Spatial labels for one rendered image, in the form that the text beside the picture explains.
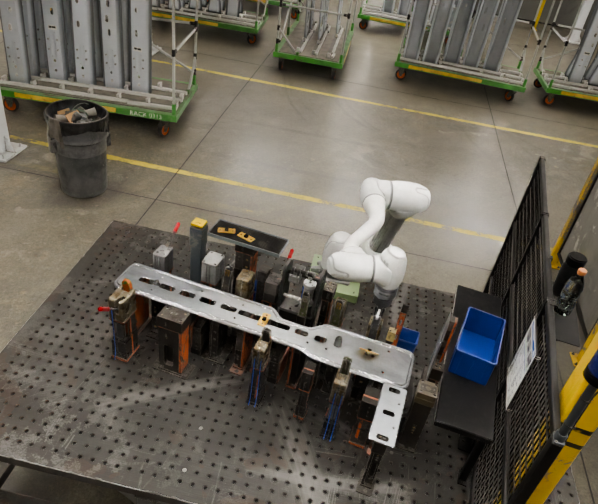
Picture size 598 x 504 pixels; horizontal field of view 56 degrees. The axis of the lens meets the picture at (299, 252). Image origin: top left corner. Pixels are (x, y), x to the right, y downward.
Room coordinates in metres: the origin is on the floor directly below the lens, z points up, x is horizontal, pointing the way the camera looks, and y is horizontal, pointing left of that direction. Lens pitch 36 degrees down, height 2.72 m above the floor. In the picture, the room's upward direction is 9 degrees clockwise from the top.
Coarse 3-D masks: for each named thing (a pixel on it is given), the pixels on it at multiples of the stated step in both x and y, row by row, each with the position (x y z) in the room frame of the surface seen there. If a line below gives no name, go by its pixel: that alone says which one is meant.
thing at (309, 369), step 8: (304, 368) 1.60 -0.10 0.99; (312, 368) 1.61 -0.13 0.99; (304, 376) 1.58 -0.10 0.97; (312, 376) 1.57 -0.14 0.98; (304, 384) 1.57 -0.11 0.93; (312, 384) 1.61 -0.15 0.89; (304, 392) 1.58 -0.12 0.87; (304, 400) 1.58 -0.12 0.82; (296, 408) 1.58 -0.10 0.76; (304, 408) 1.58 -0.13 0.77; (296, 416) 1.57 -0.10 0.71; (304, 416) 1.58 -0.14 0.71
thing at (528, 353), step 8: (528, 328) 1.61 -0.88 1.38; (536, 328) 1.53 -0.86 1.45; (528, 336) 1.57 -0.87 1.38; (536, 336) 1.49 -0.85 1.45; (520, 344) 1.61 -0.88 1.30; (528, 344) 1.52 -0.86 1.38; (536, 344) 1.45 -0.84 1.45; (520, 352) 1.56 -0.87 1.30; (528, 352) 1.48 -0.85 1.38; (536, 352) 1.41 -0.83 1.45; (512, 360) 1.61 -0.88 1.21; (520, 360) 1.52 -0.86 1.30; (528, 360) 1.44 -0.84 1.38; (512, 368) 1.56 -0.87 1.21; (520, 368) 1.48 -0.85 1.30; (528, 368) 1.40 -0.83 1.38; (512, 376) 1.52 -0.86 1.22; (520, 376) 1.44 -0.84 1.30; (512, 384) 1.47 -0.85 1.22; (520, 384) 1.40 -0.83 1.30; (512, 392) 1.43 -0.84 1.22
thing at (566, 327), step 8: (552, 256) 1.85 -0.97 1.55; (552, 304) 1.55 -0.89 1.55; (560, 320) 1.63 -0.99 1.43; (568, 320) 1.63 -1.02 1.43; (576, 320) 1.64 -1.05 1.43; (560, 328) 1.58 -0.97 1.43; (568, 328) 1.59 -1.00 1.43; (576, 328) 1.59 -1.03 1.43; (560, 336) 1.54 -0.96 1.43; (568, 336) 1.54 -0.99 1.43; (576, 336) 1.55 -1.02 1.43; (576, 344) 1.51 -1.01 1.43
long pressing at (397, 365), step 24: (144, 288) 1.91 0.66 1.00; (192, 288) 1.96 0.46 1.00; (192, 312) 1.81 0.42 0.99; (216, 312) 1.83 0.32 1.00; (264, 312) 1.88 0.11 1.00; (288, 336) 1.76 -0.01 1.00; (312, 336) 1.78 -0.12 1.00; (336, 336) 1.80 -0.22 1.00; (360, 336) 1.82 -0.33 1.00; (336, 360) 1.66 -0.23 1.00; (360, 360) 1.68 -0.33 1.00; (384, 360) 1.71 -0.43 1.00; (408, 360) 1.73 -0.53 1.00; (408, 384) 1.60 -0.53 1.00
